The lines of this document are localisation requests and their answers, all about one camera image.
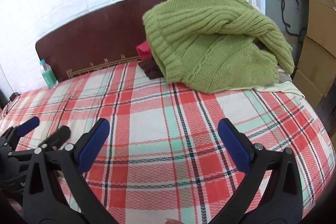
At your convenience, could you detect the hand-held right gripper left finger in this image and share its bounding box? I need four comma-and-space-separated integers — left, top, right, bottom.
22, 118, 118, 224

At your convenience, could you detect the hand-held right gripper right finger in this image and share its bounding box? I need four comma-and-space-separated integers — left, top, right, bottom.
218, 118, 311, 224

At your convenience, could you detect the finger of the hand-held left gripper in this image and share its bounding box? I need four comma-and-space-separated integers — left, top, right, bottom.
5, 116, 40, 146
39, 126, 71, 151

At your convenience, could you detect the green knitted sweater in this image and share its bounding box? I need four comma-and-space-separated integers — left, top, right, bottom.
142, 0, 295, 94

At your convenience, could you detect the clear plastic water bottle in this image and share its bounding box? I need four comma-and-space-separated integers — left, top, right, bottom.
39, 59, 59, 89

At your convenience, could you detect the red plaid blanket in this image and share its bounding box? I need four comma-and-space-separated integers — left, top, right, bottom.
0, 61, 336, 224

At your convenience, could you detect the pale yellow cloth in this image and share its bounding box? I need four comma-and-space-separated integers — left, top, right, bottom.
251, 80, 306, 98

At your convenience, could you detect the grey striped cloth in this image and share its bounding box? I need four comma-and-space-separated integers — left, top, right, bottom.
276, 69, 293, 83

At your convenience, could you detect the dark brown cloth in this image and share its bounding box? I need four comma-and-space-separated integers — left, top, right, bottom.
138, 58, 166, 80

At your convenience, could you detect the dark wooden headboard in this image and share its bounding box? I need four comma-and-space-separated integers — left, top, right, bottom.
35, 0, 184, 83

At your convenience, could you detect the red cloth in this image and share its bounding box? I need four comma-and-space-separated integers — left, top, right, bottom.
136, 41, 153, 60

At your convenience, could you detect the stack of cardboard boxes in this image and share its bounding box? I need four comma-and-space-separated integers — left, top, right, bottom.
292, 0, 336, 105

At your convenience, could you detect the black charger with cable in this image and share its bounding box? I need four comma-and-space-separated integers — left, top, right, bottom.
0, 92, 21, 117

